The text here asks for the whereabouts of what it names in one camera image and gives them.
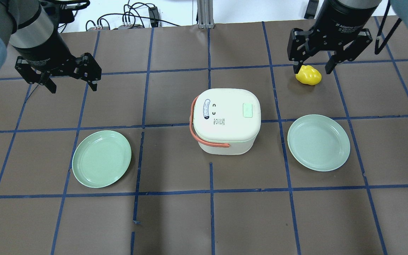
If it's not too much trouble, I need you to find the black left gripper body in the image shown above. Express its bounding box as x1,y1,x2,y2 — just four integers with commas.
15,53,102,84

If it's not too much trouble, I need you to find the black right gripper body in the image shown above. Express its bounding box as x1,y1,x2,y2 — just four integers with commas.
287,24,373,63

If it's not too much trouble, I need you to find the green plate near left arm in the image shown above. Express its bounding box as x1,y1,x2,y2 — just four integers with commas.
71,130,132,188

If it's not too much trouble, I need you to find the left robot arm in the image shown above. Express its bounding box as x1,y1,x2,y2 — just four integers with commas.
0,0,102,94

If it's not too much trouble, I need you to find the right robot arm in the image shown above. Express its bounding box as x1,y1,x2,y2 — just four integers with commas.
287,0,408,74

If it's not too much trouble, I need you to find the green plate near right arm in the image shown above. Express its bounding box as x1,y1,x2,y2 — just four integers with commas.
287,114,351,172

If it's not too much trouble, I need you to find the white rice cooker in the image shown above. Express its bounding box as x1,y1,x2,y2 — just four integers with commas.
194,88,262,155

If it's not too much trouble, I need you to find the yellow toy bell pepper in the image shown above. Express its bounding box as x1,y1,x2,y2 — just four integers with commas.
295,65,322,86

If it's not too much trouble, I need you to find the black power adapter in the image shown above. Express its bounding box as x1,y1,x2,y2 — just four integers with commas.
148,6,160,27

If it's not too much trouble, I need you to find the black cable bundle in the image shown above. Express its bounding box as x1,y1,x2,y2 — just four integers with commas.
85,0,181,32

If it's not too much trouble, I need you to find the aluminium frame post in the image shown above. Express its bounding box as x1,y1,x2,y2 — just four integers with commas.
197,0,215,29

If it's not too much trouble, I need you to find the orange rice cooker handle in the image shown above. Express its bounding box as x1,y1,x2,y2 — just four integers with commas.
189,96,230,148

